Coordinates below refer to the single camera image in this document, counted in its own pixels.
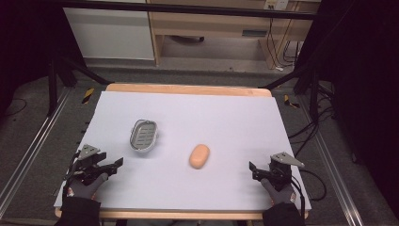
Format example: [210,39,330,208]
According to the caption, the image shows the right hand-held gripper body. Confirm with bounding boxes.
[259,152,306,191]

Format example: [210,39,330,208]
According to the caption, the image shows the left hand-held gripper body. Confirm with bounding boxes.
[71,143,109,186]

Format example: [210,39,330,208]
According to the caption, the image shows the grey soap dish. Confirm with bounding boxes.
[129,119,160,153]

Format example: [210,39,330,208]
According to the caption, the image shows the person's right hand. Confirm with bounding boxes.
[261,177,297,207]

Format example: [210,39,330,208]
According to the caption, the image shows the person's left hand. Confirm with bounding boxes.
[62,171,109,202]

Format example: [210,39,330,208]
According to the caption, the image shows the yellow black striped tape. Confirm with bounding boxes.
[81,87,95,105]
[283,94,301,109]

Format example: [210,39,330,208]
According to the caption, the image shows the white table cover sheet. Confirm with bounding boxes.
[53,90,312,212]

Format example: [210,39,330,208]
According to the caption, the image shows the wooden table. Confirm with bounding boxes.
[54,82,311,220]

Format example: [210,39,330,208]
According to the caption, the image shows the white cabinet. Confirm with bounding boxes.
[62,7,155,61]

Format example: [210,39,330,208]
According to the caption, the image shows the black curtain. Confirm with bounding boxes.
[0,0,87,107]
[295,0,399,218]

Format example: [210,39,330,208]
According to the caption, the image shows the wooden desk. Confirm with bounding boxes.
[146,0,322,71]

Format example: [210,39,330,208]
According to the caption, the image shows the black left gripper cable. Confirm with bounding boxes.
[63,150,81,189]

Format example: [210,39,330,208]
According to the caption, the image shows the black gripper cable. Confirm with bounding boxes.
[63,150,81,189]
[290,169,327,218]

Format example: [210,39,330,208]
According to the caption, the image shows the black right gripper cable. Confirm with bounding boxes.
[290,169,327,218]

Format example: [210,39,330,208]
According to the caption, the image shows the metal floor rail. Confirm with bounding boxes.
[0,87,72,218]
[296,93,367,226]

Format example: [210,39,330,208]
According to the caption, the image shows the black floor cables bundle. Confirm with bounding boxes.
[287,80,337,158]

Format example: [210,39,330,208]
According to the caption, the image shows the black metal frame stand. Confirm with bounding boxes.
[46,55,111,118]
[258,64,322,123]

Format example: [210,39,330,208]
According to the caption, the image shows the thin black floor cable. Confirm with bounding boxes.
[0,98,28,118]

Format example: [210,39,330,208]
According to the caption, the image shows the black cables under desk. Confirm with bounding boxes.
[266,18,303,72]

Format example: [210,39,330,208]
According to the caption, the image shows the white wall socket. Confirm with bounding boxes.
[263,0,289,10]

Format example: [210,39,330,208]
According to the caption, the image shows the black horizontal frame bar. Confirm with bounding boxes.
[57,0,318,21]

